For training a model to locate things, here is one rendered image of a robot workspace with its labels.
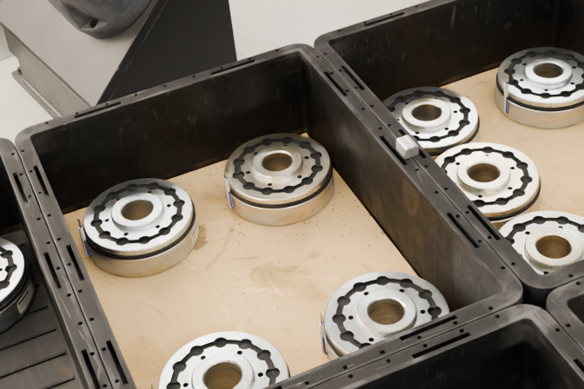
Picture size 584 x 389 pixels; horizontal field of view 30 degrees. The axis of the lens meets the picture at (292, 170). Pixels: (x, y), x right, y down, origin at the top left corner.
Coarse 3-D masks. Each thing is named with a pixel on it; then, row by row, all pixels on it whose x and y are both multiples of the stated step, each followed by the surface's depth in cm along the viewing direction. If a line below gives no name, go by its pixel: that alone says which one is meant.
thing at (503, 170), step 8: (472, 160) 101; (480, 160) 101; (488, 160) 101; (496, 160) 101; (464, 168) 100; (472, 168) 101; (496, 168) 100; (504, 168) 100; (456, 176) 100; (464, 176) 99; (504, 176) 99; (464, 184) 99; (472, 184) 98; (480, 184) 98; (488, 184) 98; (496, 184) 98; (504, 184) 98; (480, 192) 98; (488, 192) 98
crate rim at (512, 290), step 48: (288, 48) 107; (144, 96) 102; (336, 96) 100; (384, 144) 94; (48, 192) 93; (432, 192) 88; (480, 240) 84; (96, 336) 79; (432, 336) 76; (288, 384) 74
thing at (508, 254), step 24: (432, 0) 111; (456, 0) 111; (360, 24) 109; (384, 24) 109; (336, 72) 103; (360, 96) 99; (384, 120) 96; (432, 168) 91; (456, 192) 88; (480, 216) 86; (504, 240) 83; (528, 264) 81; (576, 264) 81; (528, 288) 80; (552, 288) 79
